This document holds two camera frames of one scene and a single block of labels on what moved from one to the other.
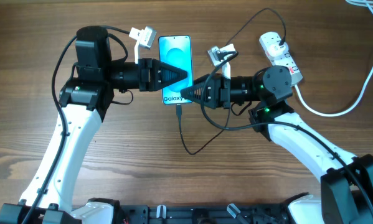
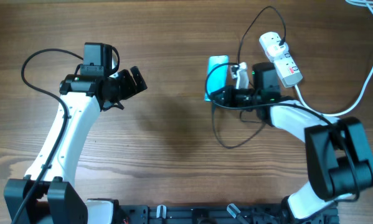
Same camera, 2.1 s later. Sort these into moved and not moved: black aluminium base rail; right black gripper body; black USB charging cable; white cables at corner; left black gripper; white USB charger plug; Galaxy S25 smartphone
Moved: left black gripper; black USB charging cable; Galaxy S25 smartphone
Not moved: right black gripper body; white USB charger plug; white cables at corner; black aluminium base rail
